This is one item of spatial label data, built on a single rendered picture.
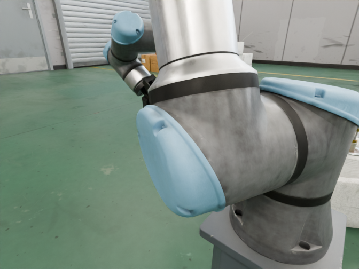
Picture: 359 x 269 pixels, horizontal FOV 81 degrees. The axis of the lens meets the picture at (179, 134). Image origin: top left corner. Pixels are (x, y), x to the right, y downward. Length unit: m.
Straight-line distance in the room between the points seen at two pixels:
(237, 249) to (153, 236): 0.44
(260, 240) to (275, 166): 0.15
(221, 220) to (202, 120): 0.24
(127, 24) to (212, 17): 0.38
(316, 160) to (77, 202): 0.84
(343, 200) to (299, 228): 0.55
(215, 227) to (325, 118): 0.23
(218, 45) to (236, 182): 0.12
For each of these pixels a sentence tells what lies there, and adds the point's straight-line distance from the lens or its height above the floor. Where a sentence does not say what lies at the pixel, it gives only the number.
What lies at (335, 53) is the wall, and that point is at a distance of 5.88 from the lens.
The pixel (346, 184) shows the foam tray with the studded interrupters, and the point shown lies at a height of 0.17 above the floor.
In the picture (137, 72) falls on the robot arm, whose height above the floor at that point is 0.49.
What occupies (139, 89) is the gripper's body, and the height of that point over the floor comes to 0.44.
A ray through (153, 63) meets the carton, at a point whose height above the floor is 0.16.
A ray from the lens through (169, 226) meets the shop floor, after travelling 0.78.
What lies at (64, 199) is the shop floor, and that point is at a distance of 0.98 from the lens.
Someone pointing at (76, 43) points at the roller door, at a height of 0.50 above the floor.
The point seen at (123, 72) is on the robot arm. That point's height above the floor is 0.49.
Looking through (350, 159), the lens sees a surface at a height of 0.24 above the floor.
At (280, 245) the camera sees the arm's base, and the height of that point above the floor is 0.33.
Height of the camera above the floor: 0.58
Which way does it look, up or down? 24 degrees down
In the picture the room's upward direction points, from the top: straight up
